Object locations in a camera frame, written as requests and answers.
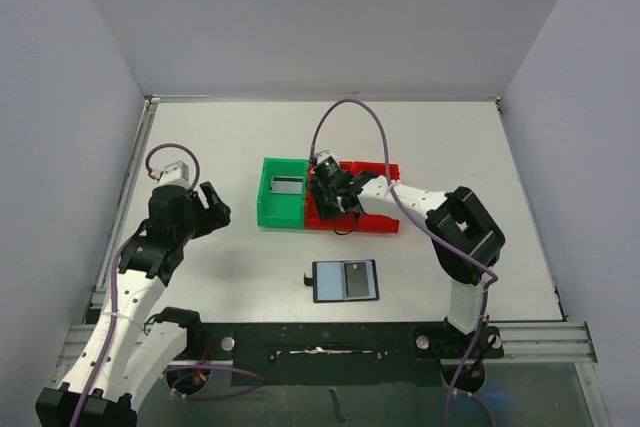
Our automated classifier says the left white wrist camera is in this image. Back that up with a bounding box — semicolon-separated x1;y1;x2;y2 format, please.
154;161;190;189

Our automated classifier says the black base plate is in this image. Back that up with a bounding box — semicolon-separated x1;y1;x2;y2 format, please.
183;321;504;388

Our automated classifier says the dark credit card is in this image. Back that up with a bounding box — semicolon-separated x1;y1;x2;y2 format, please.
270;176;304;195

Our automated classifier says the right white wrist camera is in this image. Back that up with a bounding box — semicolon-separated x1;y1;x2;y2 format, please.
310;149;338;166

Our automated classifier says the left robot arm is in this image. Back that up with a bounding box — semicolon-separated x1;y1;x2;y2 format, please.
35;182;231;426

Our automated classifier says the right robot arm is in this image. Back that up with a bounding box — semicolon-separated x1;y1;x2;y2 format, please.
310;154;506;356

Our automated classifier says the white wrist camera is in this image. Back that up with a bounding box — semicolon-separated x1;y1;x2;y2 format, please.
154;161;190;189
310;149;338;166

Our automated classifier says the red plastic bin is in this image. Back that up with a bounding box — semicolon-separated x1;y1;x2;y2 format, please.
304;167;360;236
351;161;400;234

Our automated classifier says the black leather card holder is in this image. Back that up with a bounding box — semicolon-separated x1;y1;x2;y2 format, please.
303;259;380;303

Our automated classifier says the green plastic bin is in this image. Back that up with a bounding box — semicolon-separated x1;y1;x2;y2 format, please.
256;157;308;229

